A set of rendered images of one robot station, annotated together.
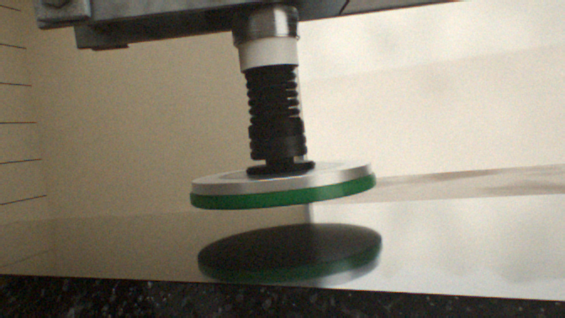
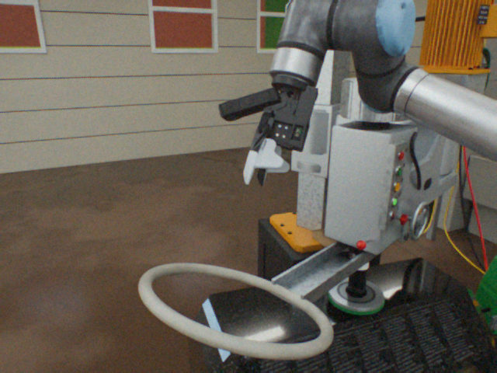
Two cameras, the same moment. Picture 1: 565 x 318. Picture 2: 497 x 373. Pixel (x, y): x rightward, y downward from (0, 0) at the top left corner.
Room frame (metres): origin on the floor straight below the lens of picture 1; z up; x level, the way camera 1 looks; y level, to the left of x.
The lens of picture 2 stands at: (1.20, -1.17, 1.81)
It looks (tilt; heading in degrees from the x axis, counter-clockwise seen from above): 20 degrees down; 137
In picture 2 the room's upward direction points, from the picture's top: straight up
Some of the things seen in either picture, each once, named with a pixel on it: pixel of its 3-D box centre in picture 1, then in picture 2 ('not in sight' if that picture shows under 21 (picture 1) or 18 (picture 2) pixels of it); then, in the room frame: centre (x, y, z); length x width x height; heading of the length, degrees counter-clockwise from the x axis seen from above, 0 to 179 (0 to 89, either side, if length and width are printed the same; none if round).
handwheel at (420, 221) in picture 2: not in sight; (409, 218); (0.68, 0.13, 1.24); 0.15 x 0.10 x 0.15; 93
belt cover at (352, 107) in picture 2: not in sight; (417, 96); (0.55, 0.35, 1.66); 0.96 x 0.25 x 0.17; 93
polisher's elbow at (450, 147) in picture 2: not in sight; (433, 150); (0.53, 0.66, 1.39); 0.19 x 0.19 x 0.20
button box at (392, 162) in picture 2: not in sight; (391, 186); (0.69, -0.06, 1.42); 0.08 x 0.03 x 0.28; 93
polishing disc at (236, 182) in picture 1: (282, 175); (356, 293); (0.57, 0.00, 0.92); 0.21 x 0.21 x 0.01
